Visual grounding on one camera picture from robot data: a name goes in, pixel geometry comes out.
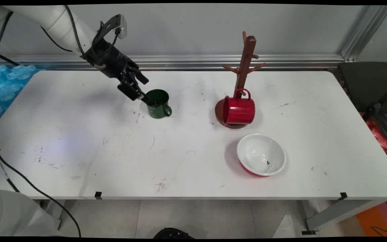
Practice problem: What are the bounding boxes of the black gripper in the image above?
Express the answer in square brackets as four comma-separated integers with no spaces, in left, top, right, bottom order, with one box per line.
[83,37,152,104]

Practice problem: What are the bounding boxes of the red enamel mug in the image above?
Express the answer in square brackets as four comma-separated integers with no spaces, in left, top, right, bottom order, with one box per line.
[222,88,256,127]

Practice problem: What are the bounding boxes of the dark green enamel mug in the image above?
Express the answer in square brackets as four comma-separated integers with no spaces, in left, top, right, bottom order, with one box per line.
[145,89,173,119]

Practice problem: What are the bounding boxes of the brown wooden mug tree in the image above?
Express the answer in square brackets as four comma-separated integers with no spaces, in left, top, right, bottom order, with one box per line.
[215,31,267,129]

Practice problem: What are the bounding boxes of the blue bubble wrap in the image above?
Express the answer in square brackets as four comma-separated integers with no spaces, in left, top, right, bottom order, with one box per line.
[0,65,40,125]

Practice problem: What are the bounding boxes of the white bowl with red outside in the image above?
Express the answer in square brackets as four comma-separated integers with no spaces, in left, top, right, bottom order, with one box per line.
[236,133,287,177]

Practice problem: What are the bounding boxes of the grey metal table leg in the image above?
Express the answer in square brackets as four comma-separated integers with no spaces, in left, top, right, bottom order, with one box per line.
[305,200,387,232]
[41,200,63,231]

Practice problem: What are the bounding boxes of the black round floor object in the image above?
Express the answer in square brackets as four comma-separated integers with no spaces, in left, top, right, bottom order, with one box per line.
[153,228,195,239]

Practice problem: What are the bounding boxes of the orange plastic bag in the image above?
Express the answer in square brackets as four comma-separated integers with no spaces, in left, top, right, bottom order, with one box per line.
[365,119,387,156]

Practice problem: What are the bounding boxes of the orange floor mat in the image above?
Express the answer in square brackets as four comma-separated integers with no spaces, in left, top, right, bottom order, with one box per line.
[355,200,387,237]

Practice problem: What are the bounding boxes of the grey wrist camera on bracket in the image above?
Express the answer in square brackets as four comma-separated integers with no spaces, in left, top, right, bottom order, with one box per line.
[93,13,128,47]

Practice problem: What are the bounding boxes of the horizontal aluminium frame rail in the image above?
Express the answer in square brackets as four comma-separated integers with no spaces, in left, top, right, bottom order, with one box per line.
[0,54,346,71]

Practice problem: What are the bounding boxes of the slanted aluminium frame post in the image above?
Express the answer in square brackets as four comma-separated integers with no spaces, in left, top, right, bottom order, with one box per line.
[340,5,387,63]

